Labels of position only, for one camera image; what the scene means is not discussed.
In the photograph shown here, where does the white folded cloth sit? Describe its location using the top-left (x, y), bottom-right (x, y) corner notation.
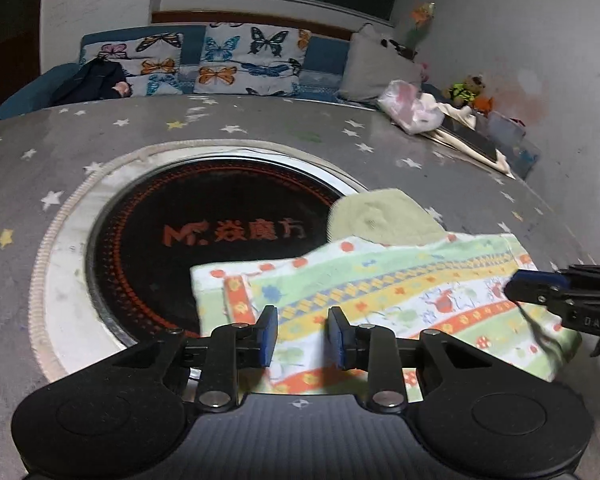
top-left (425, 103), bottom-right (514, 178)

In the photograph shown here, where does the small butterfly cushion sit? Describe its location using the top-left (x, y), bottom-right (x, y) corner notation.
top-left (80, 32), bottom-right (184, 96)

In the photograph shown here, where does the black backpack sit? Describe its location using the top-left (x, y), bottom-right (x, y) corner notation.
top-left (50, 58), bottom-right (132, 106)

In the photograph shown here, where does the orange plush toy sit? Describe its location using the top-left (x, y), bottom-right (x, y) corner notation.
top-left (471, 94), bottom-right (494, 116)

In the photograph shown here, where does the grey pillow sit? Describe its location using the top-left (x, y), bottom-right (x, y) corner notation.
top-left (338, 24), bottom-right (424, 103)

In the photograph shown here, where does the large butterfly cushion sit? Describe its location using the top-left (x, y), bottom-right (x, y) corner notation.
top-left (194, 23), bottom-right (311, 96)

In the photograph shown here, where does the panda plush toy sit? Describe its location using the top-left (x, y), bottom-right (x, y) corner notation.
top-left (380, 38), bottom-right (417, 61)

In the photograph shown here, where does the plush doll yellow vest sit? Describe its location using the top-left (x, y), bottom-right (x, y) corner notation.
top-left (442, 75), bottom-right (486, 108)

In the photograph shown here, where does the blue sofa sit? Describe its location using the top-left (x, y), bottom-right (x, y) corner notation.
top-left (0, 23), bottom-right (481, 124)

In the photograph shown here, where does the black smartphone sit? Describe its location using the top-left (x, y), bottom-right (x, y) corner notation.
top-left (441, 116), bottom-right (498, 162)

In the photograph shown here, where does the white pink plastic bag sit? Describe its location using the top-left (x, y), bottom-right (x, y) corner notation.
top-left (377, 80), bottom-right (444, 134)

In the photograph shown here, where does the clear plastic storage box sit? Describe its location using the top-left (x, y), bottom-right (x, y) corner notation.
top-left (486, 110), bottom-right (541, 180)

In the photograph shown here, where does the black induction cooker plate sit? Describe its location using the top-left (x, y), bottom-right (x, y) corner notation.
top-left (86, 156), bottom-right (343, 346)

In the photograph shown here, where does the colourful patterned child shirt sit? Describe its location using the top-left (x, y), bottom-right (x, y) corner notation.
top-left (190, 193), bottom-right (581, 394)

